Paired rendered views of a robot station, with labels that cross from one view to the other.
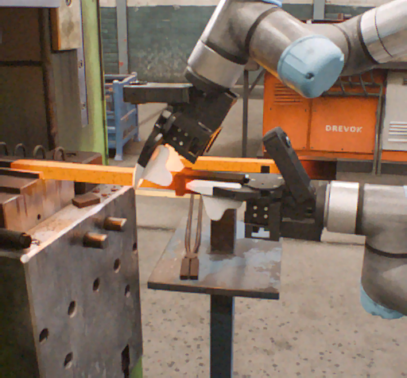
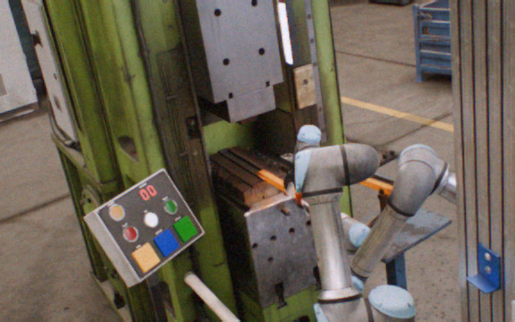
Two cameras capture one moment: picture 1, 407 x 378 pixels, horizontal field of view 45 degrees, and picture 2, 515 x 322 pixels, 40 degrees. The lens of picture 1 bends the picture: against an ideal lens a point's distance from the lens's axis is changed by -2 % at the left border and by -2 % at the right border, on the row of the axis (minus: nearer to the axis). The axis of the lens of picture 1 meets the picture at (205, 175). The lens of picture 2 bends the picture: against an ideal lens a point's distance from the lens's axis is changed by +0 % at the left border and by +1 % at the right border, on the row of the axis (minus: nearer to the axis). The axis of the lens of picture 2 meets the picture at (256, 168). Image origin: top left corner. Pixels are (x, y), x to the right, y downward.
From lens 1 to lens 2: 2.02 m
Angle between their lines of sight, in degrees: 44
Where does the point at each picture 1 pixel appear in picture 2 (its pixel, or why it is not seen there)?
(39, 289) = (252, 227)
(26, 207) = (256, 193)
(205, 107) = not seen: hidden behind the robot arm
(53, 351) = (260, 253)
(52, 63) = (296, 114)
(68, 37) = (305, 101)
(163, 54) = not seen: outside the picture
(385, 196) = (346, 224)
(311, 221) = not seen: hidden behind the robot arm
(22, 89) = (286, 123)
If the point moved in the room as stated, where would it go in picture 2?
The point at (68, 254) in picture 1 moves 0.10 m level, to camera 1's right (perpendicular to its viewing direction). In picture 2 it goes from (271, 215) to (290, 221)
